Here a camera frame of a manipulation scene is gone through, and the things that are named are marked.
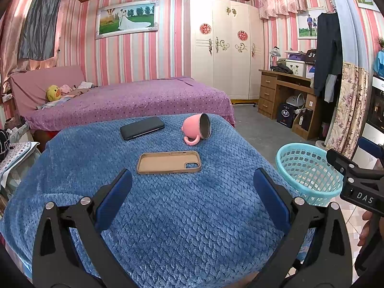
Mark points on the pink satin curtain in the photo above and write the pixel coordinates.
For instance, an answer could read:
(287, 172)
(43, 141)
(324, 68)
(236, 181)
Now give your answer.
(9, 36)

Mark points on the pile of clothes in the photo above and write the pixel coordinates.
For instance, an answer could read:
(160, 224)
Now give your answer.
(78, 88)

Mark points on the white round stand base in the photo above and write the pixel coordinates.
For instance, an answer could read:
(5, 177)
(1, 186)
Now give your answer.
(321, 144)

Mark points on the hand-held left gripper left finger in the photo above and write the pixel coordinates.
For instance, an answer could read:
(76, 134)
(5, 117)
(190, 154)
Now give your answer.
(115, 198)

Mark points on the floral and blue curtain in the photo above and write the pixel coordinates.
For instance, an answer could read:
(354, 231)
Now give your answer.
(348, 96)

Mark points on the yellow duck plush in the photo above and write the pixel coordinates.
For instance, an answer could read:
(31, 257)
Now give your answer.
(53, 93)

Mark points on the grey curtain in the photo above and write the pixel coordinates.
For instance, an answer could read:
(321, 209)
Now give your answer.
(40, 21)

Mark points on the pink steel-lined cup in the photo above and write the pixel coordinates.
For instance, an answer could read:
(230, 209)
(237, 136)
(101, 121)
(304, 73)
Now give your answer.
(192, 126)

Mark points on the small framed couple photo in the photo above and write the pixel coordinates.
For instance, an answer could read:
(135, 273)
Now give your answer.
(307, 25)

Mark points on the black smartphone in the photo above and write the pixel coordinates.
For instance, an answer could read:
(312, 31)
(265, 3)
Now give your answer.
(142, 128)

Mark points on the red round paper decal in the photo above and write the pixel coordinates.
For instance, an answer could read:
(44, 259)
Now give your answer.
(205, 28)
(242, 35)

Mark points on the white power strip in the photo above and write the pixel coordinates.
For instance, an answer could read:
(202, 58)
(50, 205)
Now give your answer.
(7, 97)

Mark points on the white wardrobe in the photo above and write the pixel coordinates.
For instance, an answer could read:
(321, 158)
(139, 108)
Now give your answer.
(228, 72)

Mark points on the blue knitted blanket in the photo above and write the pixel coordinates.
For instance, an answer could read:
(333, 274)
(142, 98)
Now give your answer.
(180, 222)

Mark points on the person's right hand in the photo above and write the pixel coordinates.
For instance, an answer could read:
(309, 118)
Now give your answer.
(366, 228)

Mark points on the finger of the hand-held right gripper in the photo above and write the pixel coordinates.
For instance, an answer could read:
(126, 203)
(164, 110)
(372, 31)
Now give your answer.
(337, 159)
(373, 154)

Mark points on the dark hanging coat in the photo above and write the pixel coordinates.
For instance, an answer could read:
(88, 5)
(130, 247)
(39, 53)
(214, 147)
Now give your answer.
(328, 54)

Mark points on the polka dot fabric hamper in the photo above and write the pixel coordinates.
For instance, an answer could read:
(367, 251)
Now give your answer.
(18, 162)

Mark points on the dark clothing bundle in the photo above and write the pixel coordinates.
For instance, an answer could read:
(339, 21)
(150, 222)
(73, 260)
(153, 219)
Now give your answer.
(282, 70)

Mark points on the white fan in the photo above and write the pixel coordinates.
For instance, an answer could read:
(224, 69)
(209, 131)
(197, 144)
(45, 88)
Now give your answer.
(294, 103)

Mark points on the black paper bag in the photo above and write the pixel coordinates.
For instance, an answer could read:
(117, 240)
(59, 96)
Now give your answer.
(305, 120)

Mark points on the white storage box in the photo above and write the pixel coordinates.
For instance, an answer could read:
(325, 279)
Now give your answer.
(295, 69)

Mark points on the pink covered headboard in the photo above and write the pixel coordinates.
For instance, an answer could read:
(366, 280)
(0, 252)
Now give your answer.
(36, 81)

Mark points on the turquoise plastic basket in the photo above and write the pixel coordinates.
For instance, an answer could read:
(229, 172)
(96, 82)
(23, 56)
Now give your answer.
(312, 192)

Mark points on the framed wedding photo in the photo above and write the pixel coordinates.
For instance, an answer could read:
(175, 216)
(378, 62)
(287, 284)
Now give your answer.
(126, 19)

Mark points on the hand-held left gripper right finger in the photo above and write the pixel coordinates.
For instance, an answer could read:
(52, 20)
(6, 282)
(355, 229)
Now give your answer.
(271, 199)

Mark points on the purple bag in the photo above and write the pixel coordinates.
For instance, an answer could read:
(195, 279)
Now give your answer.
(295, 58)

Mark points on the tan phone case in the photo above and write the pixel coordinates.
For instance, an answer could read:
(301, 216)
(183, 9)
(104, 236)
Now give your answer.
(162, 163)

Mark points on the blue plastic bag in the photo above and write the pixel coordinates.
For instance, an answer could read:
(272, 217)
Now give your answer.
(379, 64)

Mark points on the bed with purple dotted bedspread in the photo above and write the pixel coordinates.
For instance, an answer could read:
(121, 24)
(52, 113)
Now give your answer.
(135, 99)

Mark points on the black gift box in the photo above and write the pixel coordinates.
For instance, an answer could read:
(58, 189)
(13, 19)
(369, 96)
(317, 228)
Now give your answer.
(286, 115)

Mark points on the desk lamp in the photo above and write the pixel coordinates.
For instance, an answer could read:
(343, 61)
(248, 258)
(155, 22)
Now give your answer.
(274, 57)

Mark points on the wooden desk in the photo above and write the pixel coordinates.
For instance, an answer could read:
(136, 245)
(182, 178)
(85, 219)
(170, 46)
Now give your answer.
(268, 93)

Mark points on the white cabinet with glass door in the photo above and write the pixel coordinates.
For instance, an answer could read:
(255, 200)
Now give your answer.
(376, 111)

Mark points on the black and white patterned bag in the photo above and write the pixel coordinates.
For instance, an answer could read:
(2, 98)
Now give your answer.
(4, 144)

